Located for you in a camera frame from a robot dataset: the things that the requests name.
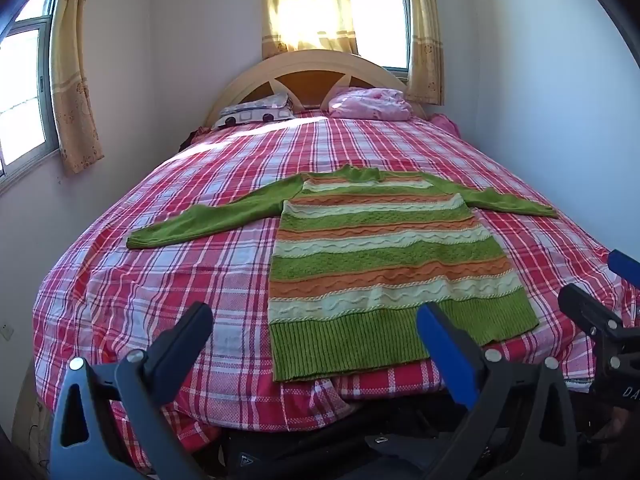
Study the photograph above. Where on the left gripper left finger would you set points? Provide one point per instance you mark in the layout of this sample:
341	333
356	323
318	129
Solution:
86	443

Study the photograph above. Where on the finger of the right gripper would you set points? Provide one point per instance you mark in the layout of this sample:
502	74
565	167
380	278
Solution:
625	267
601	325

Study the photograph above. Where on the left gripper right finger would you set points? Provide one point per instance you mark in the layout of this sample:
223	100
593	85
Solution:
520	422

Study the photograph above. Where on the green orange striped knit sweater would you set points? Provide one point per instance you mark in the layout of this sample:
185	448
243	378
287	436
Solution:
357	252

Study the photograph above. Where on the pink cloth beside bed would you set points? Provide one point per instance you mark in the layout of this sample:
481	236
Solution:
445	123

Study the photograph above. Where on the red white plaid bedsheet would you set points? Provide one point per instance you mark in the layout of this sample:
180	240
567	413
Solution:
101	299

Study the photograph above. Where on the yellow curtain right of back window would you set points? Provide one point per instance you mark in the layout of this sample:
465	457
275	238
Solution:
426	56

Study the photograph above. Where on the yellow curtain of window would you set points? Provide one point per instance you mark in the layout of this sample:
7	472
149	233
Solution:
294	25
426	56

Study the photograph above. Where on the yellow curtain at side window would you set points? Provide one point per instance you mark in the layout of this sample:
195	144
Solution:
78	140

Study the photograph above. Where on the pink pillow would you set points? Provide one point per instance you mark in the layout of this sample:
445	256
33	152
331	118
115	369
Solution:
370	103

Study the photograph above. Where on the dark cloth at bed corner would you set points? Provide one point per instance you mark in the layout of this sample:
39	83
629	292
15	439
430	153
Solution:
187	143

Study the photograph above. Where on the back window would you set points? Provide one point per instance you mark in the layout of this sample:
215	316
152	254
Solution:
383	32

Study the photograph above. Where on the beige wooden arched headboard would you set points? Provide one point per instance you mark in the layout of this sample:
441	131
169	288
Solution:
309	77

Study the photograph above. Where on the white grey patterned pillow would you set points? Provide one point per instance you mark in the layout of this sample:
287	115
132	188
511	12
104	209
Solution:
275	108

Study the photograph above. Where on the yellow curtain left of back window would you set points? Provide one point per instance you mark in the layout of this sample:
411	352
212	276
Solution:
294	25

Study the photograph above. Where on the white wall socket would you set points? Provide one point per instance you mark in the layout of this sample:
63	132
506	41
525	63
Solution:
6	331

